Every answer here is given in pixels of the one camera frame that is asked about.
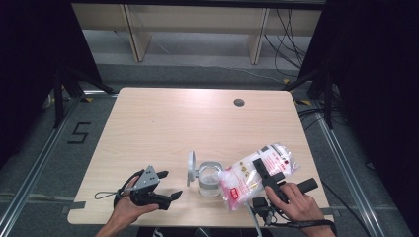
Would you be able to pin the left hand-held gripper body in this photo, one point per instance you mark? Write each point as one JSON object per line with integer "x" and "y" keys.
{"x": 147, "y": 179}

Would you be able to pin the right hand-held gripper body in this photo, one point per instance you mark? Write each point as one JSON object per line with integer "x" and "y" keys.
{"x": 263, "y": 207}

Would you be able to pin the red and white sugar bag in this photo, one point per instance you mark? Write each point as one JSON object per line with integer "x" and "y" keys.
{"x": 243, "y": 179}

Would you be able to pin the clear jar with white lid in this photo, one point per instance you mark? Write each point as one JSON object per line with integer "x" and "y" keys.
{"x": 209, "y": 179}

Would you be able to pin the person's right hand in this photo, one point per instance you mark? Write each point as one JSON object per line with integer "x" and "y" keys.
{"x": 296, "y": 205}

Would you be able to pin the person's left hand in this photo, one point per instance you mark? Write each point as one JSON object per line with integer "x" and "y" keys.
{"x": 126, "y": 210}

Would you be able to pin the grey table grommet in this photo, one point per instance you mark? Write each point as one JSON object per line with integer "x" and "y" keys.
{"x": 239, "y": 102}

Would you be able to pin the grey tape strip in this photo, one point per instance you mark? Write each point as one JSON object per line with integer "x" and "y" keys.
{"x": 77, "y": 205}

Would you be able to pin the yellow and black tape piece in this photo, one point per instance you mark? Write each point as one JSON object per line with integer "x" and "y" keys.
{"x": 303, "y": 102}
{"x": 87, "y": 99}
{"x": 286, "y": 80}

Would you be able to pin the black metal stand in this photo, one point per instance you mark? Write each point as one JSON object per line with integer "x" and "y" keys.
{"x": 58, "y": 98}
{"x": 328, "y": 98}

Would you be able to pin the black curtain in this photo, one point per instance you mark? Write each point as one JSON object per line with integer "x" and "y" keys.
{"x": 378, "y": 82}
{"x": 26, "y": 65}

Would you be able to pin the beige wooden shelf unit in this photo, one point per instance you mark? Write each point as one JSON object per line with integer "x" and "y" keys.
{"x": 197, "y": 18}

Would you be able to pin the aluminium floor rail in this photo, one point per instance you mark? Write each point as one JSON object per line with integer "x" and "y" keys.
{"x": 36, "y": 168}
{"x": 346, "y": 164}

